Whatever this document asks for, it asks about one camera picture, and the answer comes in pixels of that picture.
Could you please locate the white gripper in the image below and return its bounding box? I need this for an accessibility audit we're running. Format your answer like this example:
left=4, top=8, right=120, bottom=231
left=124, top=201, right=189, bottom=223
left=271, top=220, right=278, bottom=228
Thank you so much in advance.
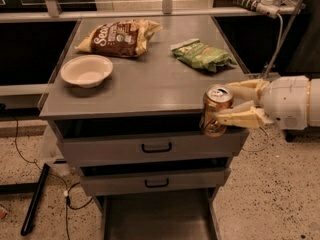
left=213, top=76, right=309, bottom=130

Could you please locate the orange soda can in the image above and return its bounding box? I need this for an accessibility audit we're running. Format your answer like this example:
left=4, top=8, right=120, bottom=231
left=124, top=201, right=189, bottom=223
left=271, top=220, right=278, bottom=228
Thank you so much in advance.
left=199, top=84, right=233, bottom=137

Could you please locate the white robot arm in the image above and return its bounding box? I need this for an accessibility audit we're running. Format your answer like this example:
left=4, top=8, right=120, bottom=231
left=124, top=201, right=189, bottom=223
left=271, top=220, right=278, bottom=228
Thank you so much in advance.
left=214, top=76, right=320, bottom=130

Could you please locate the grey middle drawer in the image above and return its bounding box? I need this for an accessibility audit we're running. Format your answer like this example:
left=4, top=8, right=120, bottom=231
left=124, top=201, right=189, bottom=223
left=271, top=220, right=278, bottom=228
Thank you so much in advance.
left=80, top=158, right=230, bottom=196

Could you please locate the grey drawer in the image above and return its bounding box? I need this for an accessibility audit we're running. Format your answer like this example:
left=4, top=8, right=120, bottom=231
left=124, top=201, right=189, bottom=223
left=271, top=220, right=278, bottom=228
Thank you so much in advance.
left=101, top=189, right=222, bottom=240
left=58, top=113, right=248, bottom=167
left=80, top=158, right=230, bottom=196

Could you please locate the grey drawer cabinet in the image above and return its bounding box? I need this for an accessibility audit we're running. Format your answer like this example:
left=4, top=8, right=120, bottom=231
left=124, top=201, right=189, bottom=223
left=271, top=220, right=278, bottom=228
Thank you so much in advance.
left=37, top=14, right=264, bottom=240

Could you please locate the grey bottom drawer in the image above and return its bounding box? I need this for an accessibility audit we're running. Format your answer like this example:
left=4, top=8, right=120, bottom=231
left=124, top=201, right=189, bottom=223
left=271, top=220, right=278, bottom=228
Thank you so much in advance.
left=101, top=189, right=222, bottom=240

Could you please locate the grey top drawer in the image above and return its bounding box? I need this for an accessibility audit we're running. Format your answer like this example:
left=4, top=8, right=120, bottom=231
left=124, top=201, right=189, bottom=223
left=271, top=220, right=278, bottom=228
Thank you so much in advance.
left=58, top=113, right=248, bottom=167

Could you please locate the green snack bag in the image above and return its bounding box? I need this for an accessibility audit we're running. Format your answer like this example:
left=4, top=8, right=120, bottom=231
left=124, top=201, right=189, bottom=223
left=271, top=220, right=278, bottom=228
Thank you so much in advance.
left=170, top=39, right=236, bottom=73

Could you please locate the dark cabinet at right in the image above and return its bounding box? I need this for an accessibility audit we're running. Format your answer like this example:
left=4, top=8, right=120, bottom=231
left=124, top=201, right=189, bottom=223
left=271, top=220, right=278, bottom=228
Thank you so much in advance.
left=279, top=0, right=320, bottom=143

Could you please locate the white power strip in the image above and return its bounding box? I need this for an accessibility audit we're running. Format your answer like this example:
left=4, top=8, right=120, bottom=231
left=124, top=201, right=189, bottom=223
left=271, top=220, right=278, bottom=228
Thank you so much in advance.
left=230, top=0, right=280, bottom=18

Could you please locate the brown chip bag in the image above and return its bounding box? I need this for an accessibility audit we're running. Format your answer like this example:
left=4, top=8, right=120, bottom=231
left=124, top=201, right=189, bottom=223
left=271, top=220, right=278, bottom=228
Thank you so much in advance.
left=75, top=19, right=162, bottom=58

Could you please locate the white paper bowl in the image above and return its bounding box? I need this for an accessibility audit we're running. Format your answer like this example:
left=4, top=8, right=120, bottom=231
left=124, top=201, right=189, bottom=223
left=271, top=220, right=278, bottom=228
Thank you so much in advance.
left=60, top=55, right=113, bottom=88

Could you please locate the black floor bar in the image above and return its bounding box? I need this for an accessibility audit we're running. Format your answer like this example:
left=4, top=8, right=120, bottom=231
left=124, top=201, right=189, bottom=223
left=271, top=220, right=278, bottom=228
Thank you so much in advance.
left=20, top=164, right=50, bottom=236

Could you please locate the black floor cable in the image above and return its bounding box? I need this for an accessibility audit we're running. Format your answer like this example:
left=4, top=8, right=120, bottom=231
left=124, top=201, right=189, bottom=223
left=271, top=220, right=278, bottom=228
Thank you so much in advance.
left=9, top=115, right=94, bottom=240

